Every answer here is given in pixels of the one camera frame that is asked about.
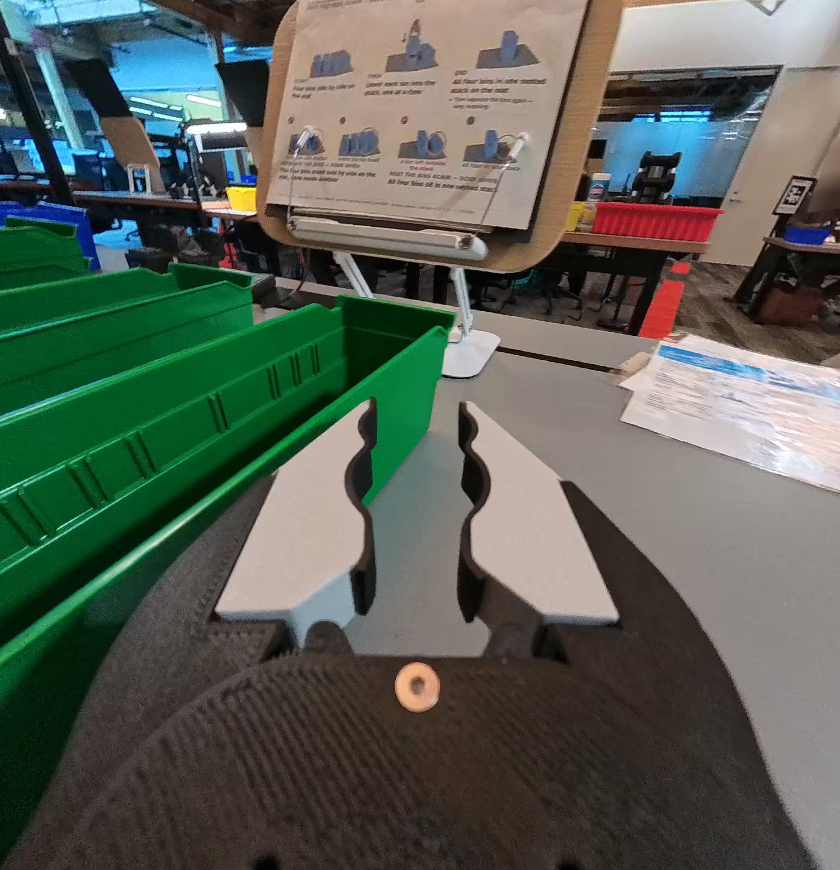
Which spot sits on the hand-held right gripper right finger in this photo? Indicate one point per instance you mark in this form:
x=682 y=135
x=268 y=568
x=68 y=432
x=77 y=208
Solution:
x=542 y=544

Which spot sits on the blue bin with tag label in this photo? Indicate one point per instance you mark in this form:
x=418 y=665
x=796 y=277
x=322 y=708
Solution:
x=83 y=238

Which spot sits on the white light bar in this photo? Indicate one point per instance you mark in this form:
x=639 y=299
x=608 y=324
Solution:
x=216 y=128

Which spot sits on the orange traffic cone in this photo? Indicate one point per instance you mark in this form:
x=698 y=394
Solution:
x=664 y=306

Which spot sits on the black pole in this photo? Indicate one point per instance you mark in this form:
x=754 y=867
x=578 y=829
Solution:
x=27 y=102

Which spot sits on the printed paper sheets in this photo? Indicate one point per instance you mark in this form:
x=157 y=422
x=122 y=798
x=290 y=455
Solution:
x=732 y=408

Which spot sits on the blue plastic bin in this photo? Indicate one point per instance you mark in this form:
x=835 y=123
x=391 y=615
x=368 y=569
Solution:
x=1 y=214

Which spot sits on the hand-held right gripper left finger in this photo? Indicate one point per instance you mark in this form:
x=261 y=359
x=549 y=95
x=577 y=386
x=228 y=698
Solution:
x=290 y=544

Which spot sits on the printed instruction sheet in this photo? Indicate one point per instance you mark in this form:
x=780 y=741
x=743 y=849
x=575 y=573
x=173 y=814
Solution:
x=426 y=170

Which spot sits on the small blue bin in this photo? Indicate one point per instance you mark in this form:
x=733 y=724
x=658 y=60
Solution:
x=807 y=235

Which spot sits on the red plastic bin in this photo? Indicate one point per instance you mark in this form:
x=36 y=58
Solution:
x=658 y=224

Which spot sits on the white wipes canister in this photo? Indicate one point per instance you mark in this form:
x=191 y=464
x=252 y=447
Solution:
x=598 y=187

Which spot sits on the green plastic bin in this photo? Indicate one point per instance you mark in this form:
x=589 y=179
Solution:
x=188 y=421
x=120 y=353
x=32 y=255

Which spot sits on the black-and-white tag sign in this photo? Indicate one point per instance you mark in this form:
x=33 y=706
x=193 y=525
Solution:
x=798 y=196

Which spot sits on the yellow plastic bin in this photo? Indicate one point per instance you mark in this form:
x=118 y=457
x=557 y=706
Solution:
x=241 y=198
x=575 y=217

